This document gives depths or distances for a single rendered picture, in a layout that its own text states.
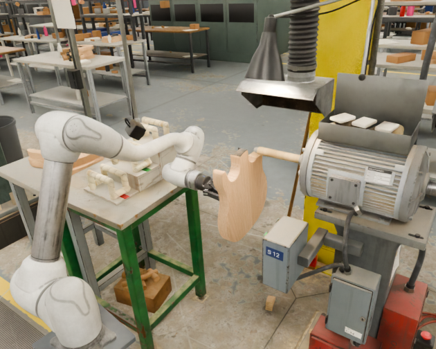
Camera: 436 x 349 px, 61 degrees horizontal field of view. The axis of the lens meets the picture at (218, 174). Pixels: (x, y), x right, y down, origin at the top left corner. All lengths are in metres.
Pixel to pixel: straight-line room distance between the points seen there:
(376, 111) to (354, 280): 0.58
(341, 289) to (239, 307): 1.21
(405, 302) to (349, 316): 0.22
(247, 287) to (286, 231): 1.43
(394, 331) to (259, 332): 1.01
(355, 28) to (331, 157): 1.03
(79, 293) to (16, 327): 1.44
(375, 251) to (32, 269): 1.21
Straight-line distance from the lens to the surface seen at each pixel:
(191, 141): 1.70
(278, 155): 1.46
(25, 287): 1.55
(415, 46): 3.26
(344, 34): 2.20
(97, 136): 1.30
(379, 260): 1.43
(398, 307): 1.57
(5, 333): 2.82
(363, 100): 1.38
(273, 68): 1.25
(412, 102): 1.35
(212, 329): 2.44
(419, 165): 1.26
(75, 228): 2.21
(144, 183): 1.94
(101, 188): 2.02
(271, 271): 1.30
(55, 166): 1.44
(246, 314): 2.50
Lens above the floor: 1.87
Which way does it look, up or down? 28 degrees down
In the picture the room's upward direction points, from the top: 3 degrees counter-clockwise
